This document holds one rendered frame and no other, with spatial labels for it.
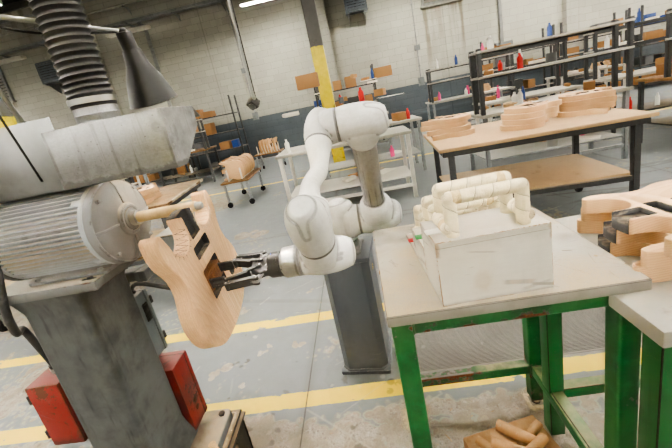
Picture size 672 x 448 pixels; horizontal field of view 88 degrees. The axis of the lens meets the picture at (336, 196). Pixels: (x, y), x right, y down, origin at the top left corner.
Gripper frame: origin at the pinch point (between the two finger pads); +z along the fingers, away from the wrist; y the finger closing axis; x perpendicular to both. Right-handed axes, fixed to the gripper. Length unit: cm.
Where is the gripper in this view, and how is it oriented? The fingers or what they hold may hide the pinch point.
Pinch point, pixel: (216, 274)
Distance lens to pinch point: 110.6
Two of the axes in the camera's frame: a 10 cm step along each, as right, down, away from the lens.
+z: -9.8, 1.9, 1.0
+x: -2.1, -8.8, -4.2
